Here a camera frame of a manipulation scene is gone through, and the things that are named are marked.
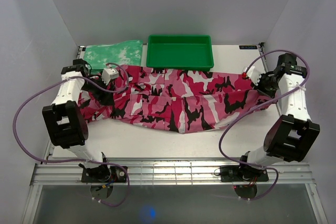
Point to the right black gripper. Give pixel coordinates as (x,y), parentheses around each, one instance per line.
(259,88)

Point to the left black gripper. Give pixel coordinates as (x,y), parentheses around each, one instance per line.
(105,97)

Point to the pink camouflage trousers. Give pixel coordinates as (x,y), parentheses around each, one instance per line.
(182,101)

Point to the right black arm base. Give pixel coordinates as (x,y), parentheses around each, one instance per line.
(236,172)

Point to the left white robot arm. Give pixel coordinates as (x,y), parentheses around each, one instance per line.
(65,123)

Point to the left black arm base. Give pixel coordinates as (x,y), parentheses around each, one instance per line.
(104,174)

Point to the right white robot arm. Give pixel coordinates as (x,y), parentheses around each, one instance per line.
(294,133)

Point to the folded green white trousers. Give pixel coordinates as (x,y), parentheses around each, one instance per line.
(123,53)

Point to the dark label sticker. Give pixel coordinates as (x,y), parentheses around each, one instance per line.
(248,47)

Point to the green plastic tray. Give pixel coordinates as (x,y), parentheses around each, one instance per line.
(186,52)

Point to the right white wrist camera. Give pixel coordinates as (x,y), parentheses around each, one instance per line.
(253,74)

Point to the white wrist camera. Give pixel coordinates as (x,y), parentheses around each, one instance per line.
(253,74)
(109,74)

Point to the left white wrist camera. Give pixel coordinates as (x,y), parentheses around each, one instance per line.
(109,74)

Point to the aluminium rail frame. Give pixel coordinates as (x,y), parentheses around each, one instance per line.
(174,179)

